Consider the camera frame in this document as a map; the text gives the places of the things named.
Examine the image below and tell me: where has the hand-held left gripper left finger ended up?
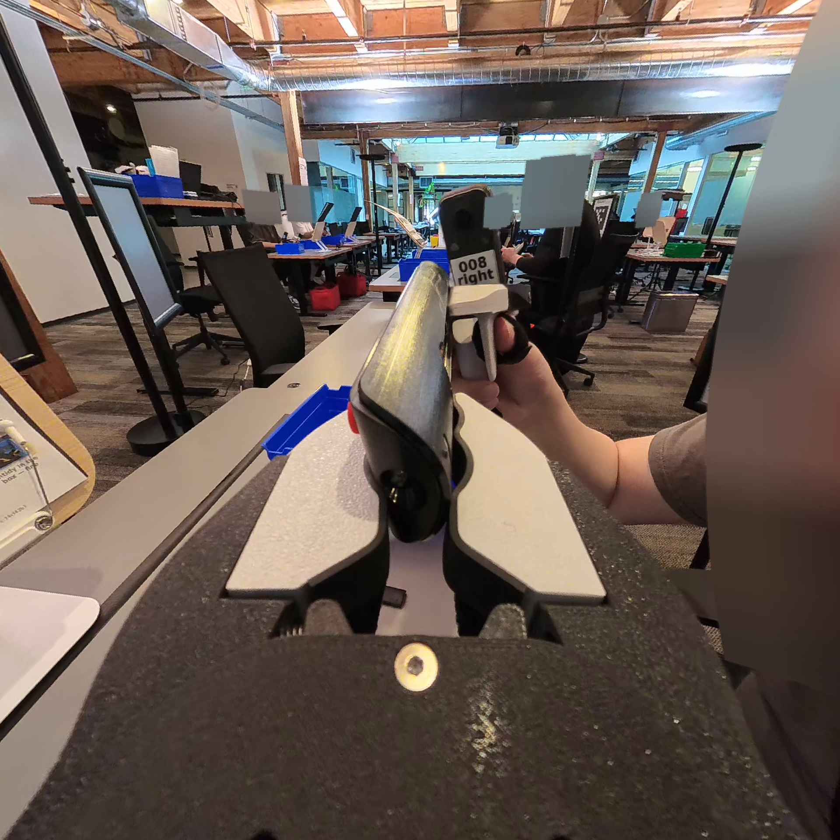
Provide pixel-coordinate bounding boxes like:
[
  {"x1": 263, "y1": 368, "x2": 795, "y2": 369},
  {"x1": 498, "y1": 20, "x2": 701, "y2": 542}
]
[{"x1": 224, "y1": 418, "x2": 392, "y2": 637}]

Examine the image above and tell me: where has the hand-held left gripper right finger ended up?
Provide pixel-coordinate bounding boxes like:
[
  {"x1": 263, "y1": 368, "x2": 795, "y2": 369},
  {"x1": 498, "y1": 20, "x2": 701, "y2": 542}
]
[{"x1": 440, "y1": 394, "x2": 607, "y2": 637}]

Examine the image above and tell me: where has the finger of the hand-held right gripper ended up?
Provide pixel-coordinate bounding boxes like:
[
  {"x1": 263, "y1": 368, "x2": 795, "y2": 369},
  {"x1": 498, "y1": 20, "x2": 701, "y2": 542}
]
[{"x1": 451, "y1": 281, "x2": 511, "y2": 320}]

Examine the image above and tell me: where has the black remote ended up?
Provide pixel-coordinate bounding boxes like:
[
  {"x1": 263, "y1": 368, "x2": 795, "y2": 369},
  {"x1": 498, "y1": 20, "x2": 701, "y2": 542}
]
[{"x1": 348, "y1": 263, "x2": 471, "y2": 542}]

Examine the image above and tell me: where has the person's right hand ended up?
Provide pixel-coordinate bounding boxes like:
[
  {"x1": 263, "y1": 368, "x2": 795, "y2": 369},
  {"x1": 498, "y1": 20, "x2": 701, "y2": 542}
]
[{"x1": 451, "y1": 322, "x2": 581, "y2": 445}]

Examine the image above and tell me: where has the black office chair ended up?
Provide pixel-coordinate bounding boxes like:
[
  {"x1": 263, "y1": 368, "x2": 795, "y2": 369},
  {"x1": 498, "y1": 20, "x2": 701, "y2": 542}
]
[
  {"x1": 523, "y1": 204, "x2": 639, "y2": 389},
  {"x1": 197, "y1": 247, "x2": 307, "y2": 388}
]

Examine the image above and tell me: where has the blue plastic bin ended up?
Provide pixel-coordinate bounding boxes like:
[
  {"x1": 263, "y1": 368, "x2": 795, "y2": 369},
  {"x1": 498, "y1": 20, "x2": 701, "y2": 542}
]
[{"x1": 263, "y1": 385, "x2": 353, "y2": 460}]

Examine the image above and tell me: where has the silver trash can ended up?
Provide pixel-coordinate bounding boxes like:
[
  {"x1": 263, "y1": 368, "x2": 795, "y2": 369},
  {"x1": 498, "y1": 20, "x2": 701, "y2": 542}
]
[{"x1": 642, "y1": 290, "x2": 700, "y2": 334}]

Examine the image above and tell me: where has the instruction sheet on stand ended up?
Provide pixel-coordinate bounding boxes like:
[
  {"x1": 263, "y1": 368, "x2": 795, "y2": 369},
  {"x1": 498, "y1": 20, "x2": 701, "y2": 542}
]
[{"x1": 0, "y1": 355, "x2": 101, "y2": 723}]

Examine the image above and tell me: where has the wooden pillar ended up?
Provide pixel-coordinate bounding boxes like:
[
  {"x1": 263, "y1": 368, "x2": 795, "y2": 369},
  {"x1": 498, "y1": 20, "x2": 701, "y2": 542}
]
[{"x1": 0, "y1": 250, "x2": 77, "y2": 403}]

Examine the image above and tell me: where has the black display panel stand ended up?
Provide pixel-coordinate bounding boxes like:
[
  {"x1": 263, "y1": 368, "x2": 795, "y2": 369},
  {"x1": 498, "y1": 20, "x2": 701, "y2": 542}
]
[{"x1": 79, "y1": 168, "x2": 217, "y2": 455}]

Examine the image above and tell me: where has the black floor sign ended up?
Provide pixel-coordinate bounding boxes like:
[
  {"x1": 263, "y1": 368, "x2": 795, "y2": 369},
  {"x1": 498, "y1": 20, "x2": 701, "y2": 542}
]
[{"x1": 0, "y1": 260, "x2": 47, "y2": 375}]

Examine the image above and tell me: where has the black pole stand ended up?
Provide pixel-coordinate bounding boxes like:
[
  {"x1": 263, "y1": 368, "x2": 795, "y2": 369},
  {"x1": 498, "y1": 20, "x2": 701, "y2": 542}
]
[{"x1": 0, "y1": 20, "x2": 178, "y2": 441}]

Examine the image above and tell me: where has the wooden background desk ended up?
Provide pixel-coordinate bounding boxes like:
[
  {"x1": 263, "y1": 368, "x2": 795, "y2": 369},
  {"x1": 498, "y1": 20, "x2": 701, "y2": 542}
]
[{"x1": 29, "y1": 193, "x2": 245, "y2": 219}]

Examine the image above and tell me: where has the silver air duct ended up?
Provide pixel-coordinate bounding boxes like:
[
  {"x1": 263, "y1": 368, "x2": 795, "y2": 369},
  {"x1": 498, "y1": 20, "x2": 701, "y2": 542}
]
[{"x1": 105, "y1": 0, "x2": 802, "y2": 93}]

